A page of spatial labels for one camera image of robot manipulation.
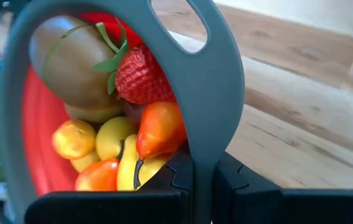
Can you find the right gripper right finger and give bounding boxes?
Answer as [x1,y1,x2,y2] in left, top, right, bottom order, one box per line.
[212,152,353,224]

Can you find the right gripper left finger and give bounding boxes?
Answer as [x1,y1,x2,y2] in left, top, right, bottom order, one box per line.
[24,149,195,224]

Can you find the orange red pear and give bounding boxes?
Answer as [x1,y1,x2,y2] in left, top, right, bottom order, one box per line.
[74,139,126,192]
[134,101,187,190]

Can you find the small orange peach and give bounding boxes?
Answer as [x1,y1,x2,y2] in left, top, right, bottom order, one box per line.
[51,119,97,161]

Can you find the green kiwi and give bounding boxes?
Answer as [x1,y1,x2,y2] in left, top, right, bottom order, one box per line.
[64,102,124,125]

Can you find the red collapsible bowl grey rim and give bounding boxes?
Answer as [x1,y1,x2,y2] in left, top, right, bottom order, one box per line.
[0,0,245,224]

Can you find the red strawberry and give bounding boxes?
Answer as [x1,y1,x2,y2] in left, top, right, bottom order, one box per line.
[92,21,177,105]

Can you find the brown kiwi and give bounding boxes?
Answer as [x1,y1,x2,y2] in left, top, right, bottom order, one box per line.
[29,15,124,110]

